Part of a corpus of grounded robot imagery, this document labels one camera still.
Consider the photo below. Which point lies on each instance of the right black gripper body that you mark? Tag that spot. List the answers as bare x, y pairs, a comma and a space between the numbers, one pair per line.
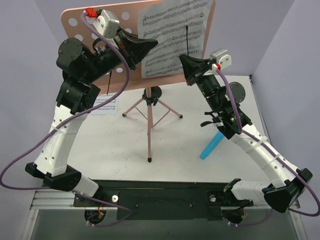
198, 74

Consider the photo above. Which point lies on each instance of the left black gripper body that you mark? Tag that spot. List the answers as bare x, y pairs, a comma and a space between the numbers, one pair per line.
127, 51

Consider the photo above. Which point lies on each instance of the pink perforated music stand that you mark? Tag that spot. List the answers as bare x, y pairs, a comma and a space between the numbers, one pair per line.
77, 24

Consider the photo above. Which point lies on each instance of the sheet music page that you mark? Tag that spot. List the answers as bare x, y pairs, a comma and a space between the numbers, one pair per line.
109, 109
179, 27

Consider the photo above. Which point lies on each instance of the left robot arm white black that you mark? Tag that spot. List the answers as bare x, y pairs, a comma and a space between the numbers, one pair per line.
77, 95

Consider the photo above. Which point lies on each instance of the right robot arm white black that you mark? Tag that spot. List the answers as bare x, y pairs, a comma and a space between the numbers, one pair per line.
286, 181

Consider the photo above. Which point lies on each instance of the black microphone desk stand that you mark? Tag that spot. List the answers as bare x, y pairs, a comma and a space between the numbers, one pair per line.
156, 92

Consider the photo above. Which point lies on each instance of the blue toy microphone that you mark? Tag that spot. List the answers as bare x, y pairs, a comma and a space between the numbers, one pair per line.
211, 145

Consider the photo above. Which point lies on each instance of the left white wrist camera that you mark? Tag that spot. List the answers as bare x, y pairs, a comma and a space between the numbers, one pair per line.
106, 22

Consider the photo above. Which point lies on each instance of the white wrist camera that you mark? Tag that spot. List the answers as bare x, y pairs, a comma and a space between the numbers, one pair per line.
106, 22
219, 60

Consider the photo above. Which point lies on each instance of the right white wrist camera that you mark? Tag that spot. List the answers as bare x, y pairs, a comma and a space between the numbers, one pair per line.
219, 60

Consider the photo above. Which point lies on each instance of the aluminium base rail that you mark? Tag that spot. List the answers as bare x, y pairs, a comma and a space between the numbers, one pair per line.
154, 194

